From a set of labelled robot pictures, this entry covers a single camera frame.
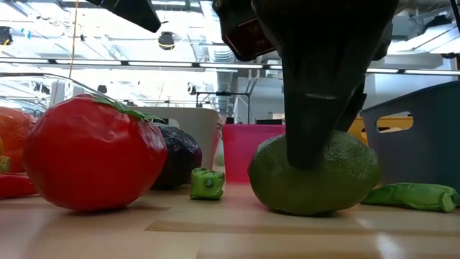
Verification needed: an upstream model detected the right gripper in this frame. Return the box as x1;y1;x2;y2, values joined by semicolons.
251;0;400;171

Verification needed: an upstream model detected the green avocado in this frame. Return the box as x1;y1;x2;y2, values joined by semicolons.
247;128;382;217

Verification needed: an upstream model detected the green pea pod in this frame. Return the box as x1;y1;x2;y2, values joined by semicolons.
360;182;460;214

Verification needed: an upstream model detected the small green pepper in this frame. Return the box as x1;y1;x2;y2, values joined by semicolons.
188;167;226;201

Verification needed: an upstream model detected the red tomato with green leaf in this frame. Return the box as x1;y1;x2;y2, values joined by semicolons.
22;93;169;212

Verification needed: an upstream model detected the long ceiling light strip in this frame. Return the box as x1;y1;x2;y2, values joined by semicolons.
0;56;283;70
365;67;460;76

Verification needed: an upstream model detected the yellow plastic basket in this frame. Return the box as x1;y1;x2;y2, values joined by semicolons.
346;114;415;147

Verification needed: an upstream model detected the pink plastic basket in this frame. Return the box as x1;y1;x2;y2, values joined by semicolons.
221;123;288;185

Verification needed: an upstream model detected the blue plastic basket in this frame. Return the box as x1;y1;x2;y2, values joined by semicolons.
359;80;460;194

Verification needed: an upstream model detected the clear plastic bin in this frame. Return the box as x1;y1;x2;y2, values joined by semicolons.
0;71;109;177

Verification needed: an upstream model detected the grey ceiling air unit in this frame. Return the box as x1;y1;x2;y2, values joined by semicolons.
391;14;434;40

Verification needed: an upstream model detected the pale grey plastic basket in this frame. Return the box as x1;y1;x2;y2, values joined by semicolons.
129;106;221;171

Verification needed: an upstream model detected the dark purple cabbage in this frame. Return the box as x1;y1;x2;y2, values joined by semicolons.
149;123;203;191

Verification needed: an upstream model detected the long red chili pepper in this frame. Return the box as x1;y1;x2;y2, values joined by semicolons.
0;173;40;200

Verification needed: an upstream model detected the black dome ceiling camera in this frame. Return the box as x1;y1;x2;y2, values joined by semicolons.
0;25;14;46
157;31;176;51

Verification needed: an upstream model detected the yellow hanging cord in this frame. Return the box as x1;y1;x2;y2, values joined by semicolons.
67;0;79;78

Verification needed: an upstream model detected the ribbed silver ventilation duct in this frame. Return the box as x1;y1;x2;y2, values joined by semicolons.
210;45;241;116

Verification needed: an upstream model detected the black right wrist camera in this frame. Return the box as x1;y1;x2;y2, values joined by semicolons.
211;0;278;63

